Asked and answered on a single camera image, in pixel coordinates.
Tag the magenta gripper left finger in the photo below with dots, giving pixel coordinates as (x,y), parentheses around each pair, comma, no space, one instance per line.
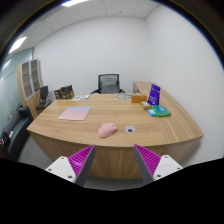
(74,168)

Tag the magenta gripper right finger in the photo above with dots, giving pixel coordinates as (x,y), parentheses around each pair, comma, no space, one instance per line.
(153,166)

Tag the pink computer mouse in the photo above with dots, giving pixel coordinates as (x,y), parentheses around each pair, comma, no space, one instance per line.
(107,129)

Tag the pink mouse pad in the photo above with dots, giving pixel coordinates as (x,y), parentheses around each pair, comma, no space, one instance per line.
(75,113)

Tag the small blue box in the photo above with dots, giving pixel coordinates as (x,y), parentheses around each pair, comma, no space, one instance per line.
(151,112)

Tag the green box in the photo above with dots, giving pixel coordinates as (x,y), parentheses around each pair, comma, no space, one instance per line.
(161,111)

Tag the wooden office desk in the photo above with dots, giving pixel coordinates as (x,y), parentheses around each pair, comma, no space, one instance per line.
(177,135)

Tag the small yellow box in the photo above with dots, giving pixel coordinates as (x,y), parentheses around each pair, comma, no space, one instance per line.
(145,105)

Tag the black sofa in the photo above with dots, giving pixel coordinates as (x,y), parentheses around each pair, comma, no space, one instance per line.
(15,134)

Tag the purple standing sign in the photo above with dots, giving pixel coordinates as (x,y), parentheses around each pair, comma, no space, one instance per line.
(154,95)

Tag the orange tissue box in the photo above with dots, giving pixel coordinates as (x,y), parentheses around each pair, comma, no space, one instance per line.
(136,98)

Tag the colourful papers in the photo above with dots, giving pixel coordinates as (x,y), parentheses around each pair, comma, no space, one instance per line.
(80,97)

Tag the black side chair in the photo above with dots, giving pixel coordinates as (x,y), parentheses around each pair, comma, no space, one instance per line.
(44,99)

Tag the black mesh office chair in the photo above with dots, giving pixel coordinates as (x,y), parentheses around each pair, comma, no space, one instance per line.
(108,84)

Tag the wooden glass-door cabinet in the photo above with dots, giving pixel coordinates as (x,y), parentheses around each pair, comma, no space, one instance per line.
(29,82)

